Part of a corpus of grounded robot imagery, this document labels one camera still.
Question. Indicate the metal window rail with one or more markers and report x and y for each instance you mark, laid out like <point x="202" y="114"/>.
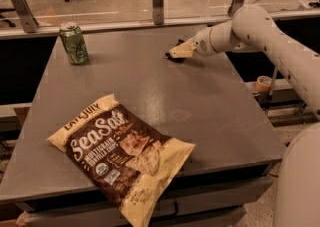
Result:
<point x="48" y="31"/>

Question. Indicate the middle metal glass bracket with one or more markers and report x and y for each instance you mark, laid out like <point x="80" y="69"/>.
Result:
<point x="158" y="12"/>

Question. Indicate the green soda can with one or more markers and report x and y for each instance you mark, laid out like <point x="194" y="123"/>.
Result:
<point x="72" y="39"/>

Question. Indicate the left metal glass bracket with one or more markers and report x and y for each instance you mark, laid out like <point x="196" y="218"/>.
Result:
<point x="27" y="20"/>

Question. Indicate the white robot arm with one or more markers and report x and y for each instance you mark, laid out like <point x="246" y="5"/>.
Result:
<point x="298" y="193"/>

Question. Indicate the sea salt tortilla chips bag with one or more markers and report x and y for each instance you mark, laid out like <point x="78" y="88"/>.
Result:
<point x="127" y="159"/>

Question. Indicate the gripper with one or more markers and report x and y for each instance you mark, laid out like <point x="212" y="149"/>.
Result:
<point x="201" y="45"/>

